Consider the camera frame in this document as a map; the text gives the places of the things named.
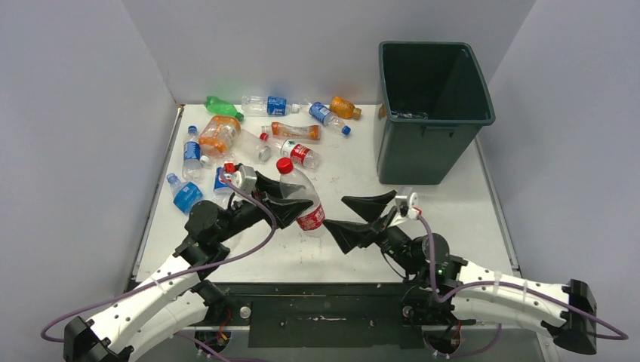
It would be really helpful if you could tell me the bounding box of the small clear water bottle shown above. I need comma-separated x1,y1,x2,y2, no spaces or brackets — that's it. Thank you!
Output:
391,111,429,120

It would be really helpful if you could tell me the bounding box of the slim blue label bottle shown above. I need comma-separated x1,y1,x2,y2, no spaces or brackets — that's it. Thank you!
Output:
182,125,203,183

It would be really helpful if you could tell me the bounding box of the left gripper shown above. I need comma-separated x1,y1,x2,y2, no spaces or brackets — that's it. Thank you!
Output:
214,173,312,243

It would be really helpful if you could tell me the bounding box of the large Pepsi bottle blue cap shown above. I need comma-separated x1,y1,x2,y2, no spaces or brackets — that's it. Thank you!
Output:
212,167,233,208

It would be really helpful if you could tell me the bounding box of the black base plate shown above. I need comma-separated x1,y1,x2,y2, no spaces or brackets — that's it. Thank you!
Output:
193,283,475,349

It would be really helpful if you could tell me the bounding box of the orange juice bottle far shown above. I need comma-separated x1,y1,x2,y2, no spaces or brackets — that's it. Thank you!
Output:
330,96,362,120

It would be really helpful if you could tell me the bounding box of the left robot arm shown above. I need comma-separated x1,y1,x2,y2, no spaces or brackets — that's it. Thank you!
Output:
63,176,312,361

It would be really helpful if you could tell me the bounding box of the dark green plastic bin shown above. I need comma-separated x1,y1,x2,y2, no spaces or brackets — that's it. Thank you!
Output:
374,41,496,186

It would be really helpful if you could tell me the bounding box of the flattened orange label bottle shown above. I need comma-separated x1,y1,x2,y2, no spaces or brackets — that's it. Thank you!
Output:
261,122,322,141

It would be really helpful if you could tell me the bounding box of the Nongfu bottle red white label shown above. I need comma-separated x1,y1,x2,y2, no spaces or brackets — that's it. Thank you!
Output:
259,133,322,170

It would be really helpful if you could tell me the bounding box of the blue label bottle left edge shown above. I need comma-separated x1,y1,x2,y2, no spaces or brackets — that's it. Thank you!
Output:
166,173,204,216

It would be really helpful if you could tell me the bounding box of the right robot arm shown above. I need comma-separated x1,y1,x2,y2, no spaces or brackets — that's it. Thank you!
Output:
322,188,597,355

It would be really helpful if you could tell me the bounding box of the Nongfu bottle red cap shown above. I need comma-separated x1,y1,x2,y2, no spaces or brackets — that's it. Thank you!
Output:
275,156,327,236

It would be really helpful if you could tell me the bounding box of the clear bottle blue label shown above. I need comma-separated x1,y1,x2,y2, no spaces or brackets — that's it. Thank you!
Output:
241,96,300,117

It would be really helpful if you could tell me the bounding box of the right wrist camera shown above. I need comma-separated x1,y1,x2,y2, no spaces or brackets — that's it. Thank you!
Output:
390,186,422,226

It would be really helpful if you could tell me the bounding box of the green plastic bottle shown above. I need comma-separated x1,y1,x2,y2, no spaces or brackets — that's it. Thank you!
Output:
204,96,245,122

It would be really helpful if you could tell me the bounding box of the large orange label bottle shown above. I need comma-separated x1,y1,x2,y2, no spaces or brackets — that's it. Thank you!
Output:
198,115,242,158

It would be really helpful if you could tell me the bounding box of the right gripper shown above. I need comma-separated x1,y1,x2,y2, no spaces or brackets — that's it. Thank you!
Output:
322,191,420,274

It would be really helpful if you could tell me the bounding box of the clear bottle silver cap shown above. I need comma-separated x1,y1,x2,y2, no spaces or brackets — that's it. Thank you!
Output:
234,130,272,163

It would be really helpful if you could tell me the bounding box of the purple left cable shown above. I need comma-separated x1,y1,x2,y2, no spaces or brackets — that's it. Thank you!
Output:
39,177,278,344

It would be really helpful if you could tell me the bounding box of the blue label bottle blue cap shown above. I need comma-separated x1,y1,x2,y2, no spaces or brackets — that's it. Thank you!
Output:
308,102,351,137

